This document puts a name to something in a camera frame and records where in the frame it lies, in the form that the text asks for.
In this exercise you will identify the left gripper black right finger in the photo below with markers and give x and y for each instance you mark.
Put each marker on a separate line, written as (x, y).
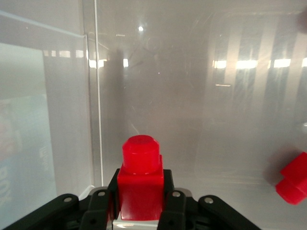
(177, 210)

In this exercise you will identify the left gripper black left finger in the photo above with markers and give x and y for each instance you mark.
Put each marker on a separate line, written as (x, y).
(96, 210)

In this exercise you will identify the clear plastic storage box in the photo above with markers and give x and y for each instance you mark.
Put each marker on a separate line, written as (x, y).
(182, 107)

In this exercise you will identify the pale box label sticker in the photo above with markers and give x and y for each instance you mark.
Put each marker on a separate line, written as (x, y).
(24, 119)

